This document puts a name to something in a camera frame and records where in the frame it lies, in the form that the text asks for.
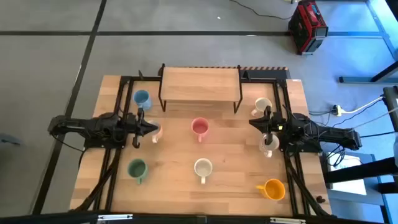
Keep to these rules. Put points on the plain cream mug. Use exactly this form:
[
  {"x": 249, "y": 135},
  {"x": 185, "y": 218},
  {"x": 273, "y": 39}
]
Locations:
[{"x": 203, "y": 168}]

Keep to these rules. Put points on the wooden shelf black legs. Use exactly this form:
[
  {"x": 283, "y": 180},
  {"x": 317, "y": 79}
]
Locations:
[{"x": 199, "y": 84}]

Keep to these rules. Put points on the white speckled mug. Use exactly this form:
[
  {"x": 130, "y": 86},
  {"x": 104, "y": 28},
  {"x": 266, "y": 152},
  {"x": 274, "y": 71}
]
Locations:
[{"x": 264, "y": 149}]

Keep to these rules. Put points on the red black tool box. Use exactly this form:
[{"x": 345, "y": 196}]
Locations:
[{"x": 308, "y": 28}]

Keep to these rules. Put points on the silver bracket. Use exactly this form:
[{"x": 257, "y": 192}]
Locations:
[
  {"x": 115, "y": 217},
  {"x": 287, "y": 221}
]

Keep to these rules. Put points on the white mug orange rim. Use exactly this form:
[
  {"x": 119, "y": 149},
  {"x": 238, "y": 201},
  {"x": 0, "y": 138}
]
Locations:
[{"x": 158, "y": 135}]

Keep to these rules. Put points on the cream mug pink pattern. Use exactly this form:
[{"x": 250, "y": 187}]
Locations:
[{"x": 260, "y": 104}]

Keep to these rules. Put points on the blue mug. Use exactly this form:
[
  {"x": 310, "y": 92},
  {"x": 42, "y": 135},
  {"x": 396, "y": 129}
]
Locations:
[{"x": 142, "y": 98}]

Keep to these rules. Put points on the blue metal desk frame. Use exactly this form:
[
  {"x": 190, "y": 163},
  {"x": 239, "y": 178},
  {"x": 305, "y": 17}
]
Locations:
[{"x": 357, "y": 79}]

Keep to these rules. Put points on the black desk leg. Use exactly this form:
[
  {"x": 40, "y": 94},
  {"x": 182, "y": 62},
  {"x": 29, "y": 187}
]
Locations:
[{"x": 385, "y": 73}]

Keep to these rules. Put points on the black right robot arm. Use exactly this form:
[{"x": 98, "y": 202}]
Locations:
[{"x": 335, "y": 135}]

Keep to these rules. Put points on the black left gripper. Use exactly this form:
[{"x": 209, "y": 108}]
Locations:
[{"x": 133, "y": 127}]

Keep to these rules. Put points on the black beams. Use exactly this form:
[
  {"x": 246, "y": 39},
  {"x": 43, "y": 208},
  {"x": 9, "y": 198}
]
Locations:
[{"x": 357, "y": 171}]

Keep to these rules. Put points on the white power strip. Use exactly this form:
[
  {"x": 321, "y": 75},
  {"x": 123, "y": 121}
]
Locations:
[{"x": 336, "y": 109}]

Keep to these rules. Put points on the yellow mug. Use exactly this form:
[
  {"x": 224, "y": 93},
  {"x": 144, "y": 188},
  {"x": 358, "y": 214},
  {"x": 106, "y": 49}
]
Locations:
[{"x": 274, "y": 189}]

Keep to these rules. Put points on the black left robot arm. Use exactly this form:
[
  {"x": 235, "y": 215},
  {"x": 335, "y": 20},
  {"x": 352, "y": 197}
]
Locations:
[{"x": 77, "y": 126}]

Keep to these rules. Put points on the black metal table frame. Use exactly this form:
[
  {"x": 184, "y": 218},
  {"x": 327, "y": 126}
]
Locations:
[{"x": 261, "y": 80}]

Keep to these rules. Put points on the green mug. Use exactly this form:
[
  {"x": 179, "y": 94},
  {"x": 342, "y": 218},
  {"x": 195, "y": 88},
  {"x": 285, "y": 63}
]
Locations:
[{"x": 137, "y": 169}]

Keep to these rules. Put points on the blue-grey metal table frame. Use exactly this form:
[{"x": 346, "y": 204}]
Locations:
[{"x": 11, "y": 140}]

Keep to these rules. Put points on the black knob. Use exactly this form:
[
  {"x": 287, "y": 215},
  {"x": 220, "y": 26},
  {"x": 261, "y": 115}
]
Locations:
[{"x": 321, "y": 199}]

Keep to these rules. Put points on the black post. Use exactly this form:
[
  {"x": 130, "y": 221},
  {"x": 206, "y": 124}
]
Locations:
[{"x": 390, "y": 102}]

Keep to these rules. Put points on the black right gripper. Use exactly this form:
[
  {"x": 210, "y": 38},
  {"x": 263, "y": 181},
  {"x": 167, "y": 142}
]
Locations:
[{"x": 275, "y": 126}]

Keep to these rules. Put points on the black rail bar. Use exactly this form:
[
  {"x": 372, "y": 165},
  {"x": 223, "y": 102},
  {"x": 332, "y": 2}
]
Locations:
[{"x": 46, "y": 219}]

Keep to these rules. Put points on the white box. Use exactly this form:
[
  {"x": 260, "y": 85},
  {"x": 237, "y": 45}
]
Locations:
[{"x": 348, "y": 186}]

